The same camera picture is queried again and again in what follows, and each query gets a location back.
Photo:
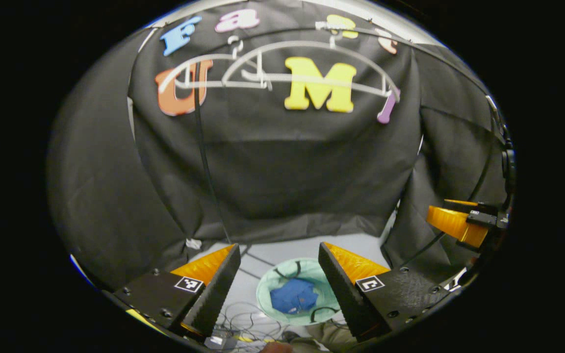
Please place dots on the black backdrop cloth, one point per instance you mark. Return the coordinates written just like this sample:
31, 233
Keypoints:
287, 162

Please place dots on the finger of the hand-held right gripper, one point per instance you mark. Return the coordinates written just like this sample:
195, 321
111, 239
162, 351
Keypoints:
454, 223
478, 207

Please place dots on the person's khaki trousers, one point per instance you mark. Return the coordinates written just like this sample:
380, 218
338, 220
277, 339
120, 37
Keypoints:
331, 338

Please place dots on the green laundry hamper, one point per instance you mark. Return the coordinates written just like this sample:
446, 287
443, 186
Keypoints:
268, 289

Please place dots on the white plastic hanger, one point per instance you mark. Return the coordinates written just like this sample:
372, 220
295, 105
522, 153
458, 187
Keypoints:
312, 45
199, 61

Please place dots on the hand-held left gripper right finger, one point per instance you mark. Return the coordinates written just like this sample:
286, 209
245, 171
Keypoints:
346, 296

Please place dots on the black clothes rack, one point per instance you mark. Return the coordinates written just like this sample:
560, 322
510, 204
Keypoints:
206, 166

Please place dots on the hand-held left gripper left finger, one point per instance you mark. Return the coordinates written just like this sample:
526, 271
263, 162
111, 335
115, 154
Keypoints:
216, 294

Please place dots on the blue shirt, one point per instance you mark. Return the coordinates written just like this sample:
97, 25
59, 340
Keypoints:
292, 296

